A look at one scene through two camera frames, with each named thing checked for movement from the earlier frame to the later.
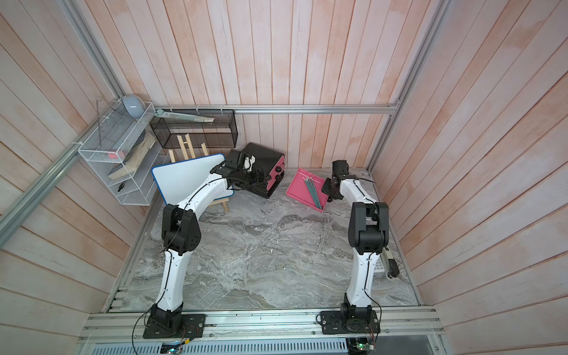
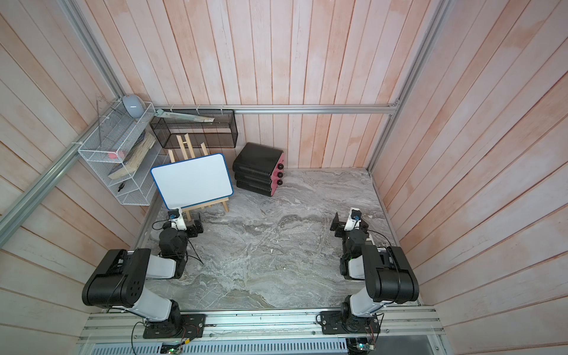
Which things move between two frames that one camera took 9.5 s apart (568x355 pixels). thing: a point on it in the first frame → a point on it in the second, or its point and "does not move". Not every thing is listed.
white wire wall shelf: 126,151 does not move
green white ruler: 165,114 does not move
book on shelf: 143,145 does not move
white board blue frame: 173,180 does not move
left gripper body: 248,177 → 191,231
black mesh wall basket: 222,133 does not move
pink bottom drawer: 299,190 → 275,182
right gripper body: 336,195 → 341,231
